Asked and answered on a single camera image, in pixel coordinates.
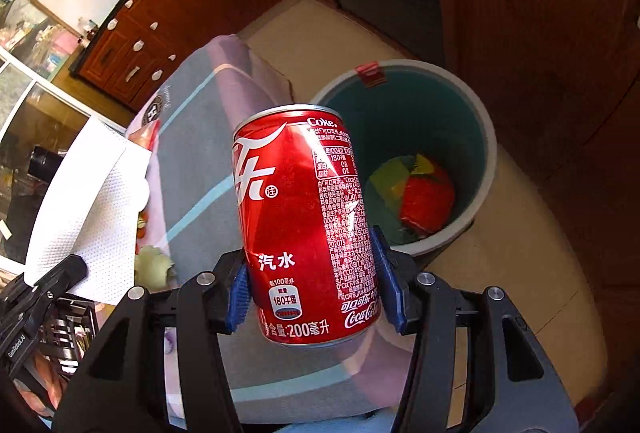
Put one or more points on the round table with patterned cloth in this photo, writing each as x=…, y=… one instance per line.
x=200, y=173

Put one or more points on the glass sliding door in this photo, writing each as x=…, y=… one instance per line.
x=45, y=113

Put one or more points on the white and teal trash bin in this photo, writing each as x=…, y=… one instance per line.
x=440, y=113

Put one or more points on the white paper towel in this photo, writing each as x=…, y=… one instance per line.
x=90, y=213

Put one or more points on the red soda can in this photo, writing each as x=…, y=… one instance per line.
x=300, y=213

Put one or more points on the brown wooden cabinet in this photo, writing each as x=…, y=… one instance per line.
x=165, y=13

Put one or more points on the black cylindrical object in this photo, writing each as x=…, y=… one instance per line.
x=44, y=162

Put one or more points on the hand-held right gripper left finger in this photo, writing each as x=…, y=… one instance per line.
x=237, y=298

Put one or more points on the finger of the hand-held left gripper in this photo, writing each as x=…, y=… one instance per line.
x=62, y=273

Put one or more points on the red crumpled wrapper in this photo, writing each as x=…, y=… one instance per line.
x=427, y=200

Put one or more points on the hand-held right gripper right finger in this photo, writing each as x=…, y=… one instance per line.
x=389, y=285

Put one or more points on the green fruit peel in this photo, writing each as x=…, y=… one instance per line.
x=155, y=265

